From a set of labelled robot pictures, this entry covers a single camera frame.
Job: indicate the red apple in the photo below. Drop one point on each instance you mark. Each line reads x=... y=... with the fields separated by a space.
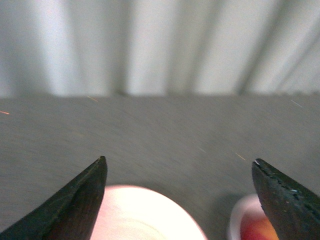
x=258 y=229

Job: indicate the pink bowl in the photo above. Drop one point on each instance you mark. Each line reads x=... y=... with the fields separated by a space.
x=248 y=207

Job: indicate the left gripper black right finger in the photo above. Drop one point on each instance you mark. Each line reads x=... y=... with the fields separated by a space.
x=292 y=209

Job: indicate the white pleated curtain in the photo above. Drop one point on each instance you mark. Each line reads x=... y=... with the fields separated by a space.
x=159 y=47

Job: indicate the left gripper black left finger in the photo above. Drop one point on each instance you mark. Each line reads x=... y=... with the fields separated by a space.
x=70 y=214

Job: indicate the pink plate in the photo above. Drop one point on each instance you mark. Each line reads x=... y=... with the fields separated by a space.
x=130 y=212

